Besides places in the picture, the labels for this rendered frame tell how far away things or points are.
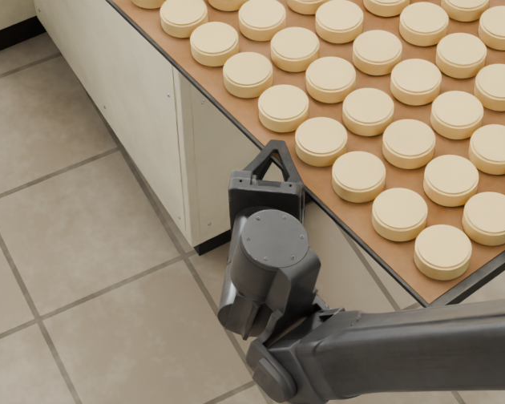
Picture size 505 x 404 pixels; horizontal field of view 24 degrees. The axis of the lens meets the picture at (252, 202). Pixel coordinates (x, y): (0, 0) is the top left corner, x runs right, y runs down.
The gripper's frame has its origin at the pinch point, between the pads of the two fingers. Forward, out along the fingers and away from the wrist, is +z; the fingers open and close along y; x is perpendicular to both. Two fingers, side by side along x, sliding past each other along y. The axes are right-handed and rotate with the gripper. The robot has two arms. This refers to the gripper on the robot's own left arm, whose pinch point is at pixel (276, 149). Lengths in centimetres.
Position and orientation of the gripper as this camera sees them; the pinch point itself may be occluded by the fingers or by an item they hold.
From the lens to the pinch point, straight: 113.7
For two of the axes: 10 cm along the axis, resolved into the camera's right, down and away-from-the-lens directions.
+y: 0.2, 6.0, 8.0
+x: 9.9, 0.9, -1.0
